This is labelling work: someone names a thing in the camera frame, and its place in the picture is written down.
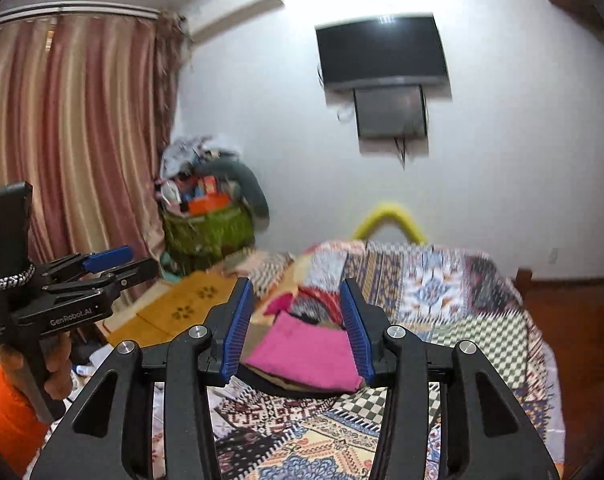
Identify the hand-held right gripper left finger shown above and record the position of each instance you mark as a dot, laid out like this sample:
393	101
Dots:
236	330

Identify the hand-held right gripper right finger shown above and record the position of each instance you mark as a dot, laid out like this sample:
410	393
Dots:
358	330

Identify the wooden lap desk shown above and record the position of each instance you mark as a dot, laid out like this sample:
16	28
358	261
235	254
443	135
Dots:
181	305

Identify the black wall television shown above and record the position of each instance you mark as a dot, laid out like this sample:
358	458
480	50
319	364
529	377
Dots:
382	50

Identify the beige striped cloth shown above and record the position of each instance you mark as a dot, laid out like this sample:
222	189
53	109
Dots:
262	265

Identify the patchwork quilt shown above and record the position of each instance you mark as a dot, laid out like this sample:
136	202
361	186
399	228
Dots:
432	320

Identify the white curtain rail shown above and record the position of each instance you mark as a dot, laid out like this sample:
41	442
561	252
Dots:
71	11

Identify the white air conditioner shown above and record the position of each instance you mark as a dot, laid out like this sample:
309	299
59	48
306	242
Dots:
236	15

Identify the small black monitor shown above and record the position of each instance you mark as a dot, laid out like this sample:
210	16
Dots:
391	112

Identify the wooden bed post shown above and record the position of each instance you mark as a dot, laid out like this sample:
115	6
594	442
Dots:
523	277

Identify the pile of crumpled clothes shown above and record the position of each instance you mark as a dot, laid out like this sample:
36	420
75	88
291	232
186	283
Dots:
191	152

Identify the white wall socket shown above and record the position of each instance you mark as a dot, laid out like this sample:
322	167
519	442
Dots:
554	255

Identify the red patterned garment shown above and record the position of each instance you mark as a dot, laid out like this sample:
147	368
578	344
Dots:
292	300

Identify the striped pink curtain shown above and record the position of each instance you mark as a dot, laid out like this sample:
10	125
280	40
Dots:
71	150

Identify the green cloth covered basket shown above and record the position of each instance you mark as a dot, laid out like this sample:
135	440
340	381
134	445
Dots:
206	237

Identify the grey neck pillow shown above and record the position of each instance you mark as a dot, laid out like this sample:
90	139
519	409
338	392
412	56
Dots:
252	190

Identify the pink pants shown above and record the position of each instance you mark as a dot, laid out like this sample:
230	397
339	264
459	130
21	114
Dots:
307	352

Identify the yellow foam bed guard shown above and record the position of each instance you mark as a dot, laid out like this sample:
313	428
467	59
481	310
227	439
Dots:
387	212

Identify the orange box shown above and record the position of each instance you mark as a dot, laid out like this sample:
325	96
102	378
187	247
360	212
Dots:
206	205

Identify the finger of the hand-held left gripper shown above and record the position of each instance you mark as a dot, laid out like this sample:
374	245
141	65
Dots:
136	271
106	258

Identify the person's left hand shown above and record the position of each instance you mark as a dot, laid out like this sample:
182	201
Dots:
59	365

